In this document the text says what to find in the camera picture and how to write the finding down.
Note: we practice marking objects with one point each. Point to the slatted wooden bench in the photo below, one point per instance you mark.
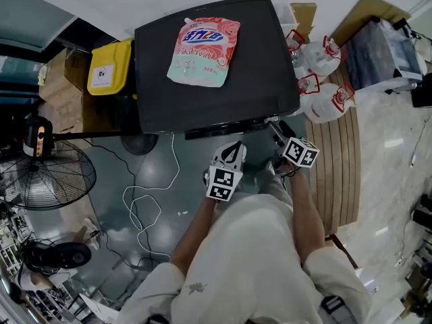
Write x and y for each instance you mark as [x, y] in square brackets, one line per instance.
[337, 167]

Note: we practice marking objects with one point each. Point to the black round base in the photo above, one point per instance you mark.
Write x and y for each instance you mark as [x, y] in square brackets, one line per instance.
[64, 253]

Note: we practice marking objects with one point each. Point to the pink detergent refill pouch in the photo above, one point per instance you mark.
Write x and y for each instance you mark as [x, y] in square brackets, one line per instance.
[202, 52]

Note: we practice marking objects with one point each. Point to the person's light trousers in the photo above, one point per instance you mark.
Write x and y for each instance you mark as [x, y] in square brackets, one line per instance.
[266, 184]

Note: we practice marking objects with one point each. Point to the person's white shirt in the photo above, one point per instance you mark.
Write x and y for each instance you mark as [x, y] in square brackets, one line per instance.
[249, 265]

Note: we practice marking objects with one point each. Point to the black clip-on device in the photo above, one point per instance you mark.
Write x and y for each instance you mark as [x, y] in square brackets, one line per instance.
[332, 305]

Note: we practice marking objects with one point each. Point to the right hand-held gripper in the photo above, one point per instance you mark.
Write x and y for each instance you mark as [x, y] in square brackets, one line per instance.
[300, 152]

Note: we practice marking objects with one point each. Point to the yellow lidded bin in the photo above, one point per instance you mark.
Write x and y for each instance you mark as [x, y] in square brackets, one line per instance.
[108, 66]

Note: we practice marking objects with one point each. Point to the person's left forearm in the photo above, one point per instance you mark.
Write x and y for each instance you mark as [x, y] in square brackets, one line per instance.
[195, 235]

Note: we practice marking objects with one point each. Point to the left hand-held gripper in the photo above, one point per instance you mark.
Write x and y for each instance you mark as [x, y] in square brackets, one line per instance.
[221, 181]

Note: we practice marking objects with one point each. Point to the black standing fan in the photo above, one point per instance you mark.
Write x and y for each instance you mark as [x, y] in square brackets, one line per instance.
[50, 177]

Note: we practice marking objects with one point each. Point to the person's right forearm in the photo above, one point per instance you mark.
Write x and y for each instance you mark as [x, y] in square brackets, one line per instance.
[307, 214]

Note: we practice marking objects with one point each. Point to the white slipper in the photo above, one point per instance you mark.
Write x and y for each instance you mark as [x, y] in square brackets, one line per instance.
[92, 229]

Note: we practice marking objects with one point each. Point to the dark grey washing machine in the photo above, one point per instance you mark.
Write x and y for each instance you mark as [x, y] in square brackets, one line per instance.
[209, 103]

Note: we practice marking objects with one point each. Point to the large flat cardboard box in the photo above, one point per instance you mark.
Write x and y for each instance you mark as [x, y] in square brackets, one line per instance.
[364, 12]

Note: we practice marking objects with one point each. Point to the white paper sheet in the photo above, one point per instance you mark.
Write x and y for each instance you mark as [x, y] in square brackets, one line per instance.
[98, 307]

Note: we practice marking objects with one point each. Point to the small cardboard box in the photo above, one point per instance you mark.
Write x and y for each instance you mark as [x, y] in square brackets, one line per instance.
[305, 15]

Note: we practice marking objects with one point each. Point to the plastic-wrapped dark crate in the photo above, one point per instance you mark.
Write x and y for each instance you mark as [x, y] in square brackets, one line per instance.
[381, 56]

